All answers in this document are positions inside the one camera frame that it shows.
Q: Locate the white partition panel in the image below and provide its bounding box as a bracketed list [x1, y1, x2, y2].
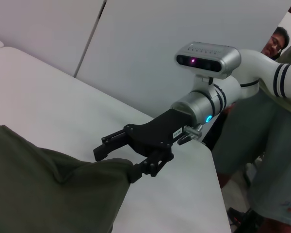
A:
[0, 0, 108, 78]
[75, 0, 291, 122]

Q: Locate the small silver connector post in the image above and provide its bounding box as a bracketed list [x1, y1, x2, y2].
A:
[183, 124, 204, 141]

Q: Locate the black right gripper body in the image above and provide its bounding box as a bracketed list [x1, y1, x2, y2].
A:
[124, 108, 194, 156]

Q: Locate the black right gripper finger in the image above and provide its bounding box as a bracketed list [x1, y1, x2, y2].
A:
[130, 147, 174, 183]
[93, 130, 131, 162]

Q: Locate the black device with red light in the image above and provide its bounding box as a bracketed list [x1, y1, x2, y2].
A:
[227, 206, 266, 233]

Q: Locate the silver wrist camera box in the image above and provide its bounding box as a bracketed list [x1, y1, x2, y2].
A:
[176, 41, 242, 80]

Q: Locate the dark green FREE t-shirt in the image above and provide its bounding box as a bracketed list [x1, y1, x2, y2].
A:
[0, 123, 134, 233]

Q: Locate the person with glasses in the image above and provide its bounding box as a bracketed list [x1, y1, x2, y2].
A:
[260, 26, 291, 60]

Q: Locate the person in grey shorts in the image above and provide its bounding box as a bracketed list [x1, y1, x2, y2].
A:
[210, 0, 291, 233]

